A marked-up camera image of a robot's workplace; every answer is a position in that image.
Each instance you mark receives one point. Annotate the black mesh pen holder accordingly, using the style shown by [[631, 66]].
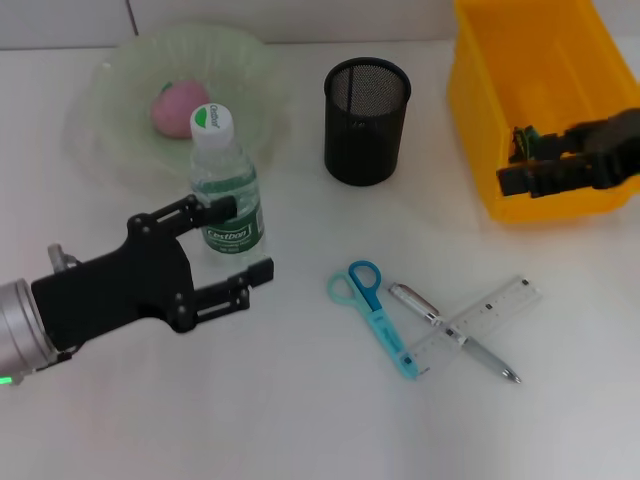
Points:
[[365, 135]]

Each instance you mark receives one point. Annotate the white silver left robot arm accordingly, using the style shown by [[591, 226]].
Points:
[[20, 325]]

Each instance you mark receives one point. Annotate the teal blue scissors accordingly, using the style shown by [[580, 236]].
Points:
[[385, 330]]

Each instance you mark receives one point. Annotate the pink toy peach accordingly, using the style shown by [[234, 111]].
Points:
[[172, 112]]

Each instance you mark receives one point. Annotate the pale green fruit plate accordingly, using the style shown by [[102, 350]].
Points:
[[125, 90]]

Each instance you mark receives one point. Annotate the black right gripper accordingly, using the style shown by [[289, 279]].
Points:
[[620, 145]]

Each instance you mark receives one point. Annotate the green plastic wrapper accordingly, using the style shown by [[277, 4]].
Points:
[[522, 142]]

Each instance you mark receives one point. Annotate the yellow plastic bin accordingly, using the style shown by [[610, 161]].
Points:
[[525, 75]]

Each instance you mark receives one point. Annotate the clear green-label water bottle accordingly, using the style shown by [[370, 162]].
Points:
[[225, 170]]

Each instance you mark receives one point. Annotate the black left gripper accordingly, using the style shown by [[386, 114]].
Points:
[[110, 290]]

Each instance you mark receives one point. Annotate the clear silver pen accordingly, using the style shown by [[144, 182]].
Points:
[[415, 305]]

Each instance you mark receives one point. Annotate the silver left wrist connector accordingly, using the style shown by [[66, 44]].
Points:
[[60, 256]]

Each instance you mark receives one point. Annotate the transparent plastic ruler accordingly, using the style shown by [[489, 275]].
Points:
[[490, 310]]

